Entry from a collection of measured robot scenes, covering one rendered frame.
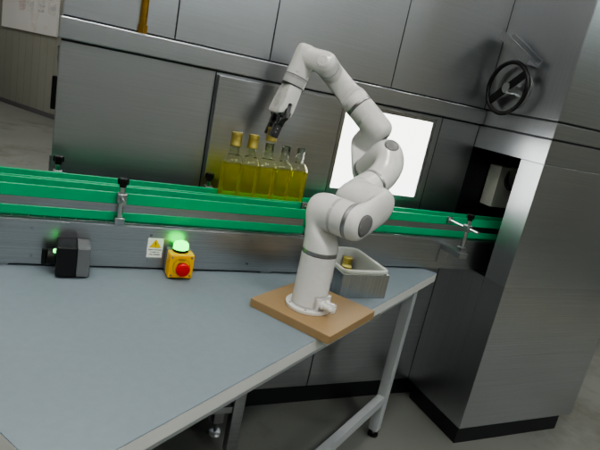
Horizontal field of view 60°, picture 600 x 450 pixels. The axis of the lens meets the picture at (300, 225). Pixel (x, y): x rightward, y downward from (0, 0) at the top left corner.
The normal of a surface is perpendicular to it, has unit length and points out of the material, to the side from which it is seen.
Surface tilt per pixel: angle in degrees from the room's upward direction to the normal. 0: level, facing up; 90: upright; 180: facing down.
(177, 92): 90
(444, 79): 90
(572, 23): 90
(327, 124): 90
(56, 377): 0
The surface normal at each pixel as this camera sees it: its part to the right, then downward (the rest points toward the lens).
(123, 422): 0.19, -0.95
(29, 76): -0.55, 0.11
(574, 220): 0.40, 0.31
